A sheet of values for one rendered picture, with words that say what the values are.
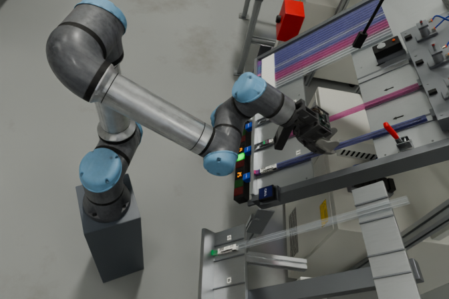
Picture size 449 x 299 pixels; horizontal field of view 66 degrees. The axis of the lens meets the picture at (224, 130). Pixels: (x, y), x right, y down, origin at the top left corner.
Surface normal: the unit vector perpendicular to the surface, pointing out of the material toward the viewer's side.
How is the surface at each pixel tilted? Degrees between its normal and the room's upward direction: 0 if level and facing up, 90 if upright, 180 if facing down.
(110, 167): 8
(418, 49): 47
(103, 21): 41
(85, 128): 0
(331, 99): 0
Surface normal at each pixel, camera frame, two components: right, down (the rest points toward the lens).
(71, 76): -0.11, 0.28
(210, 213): 0.16, -0.62
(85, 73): 0.25, 0.07
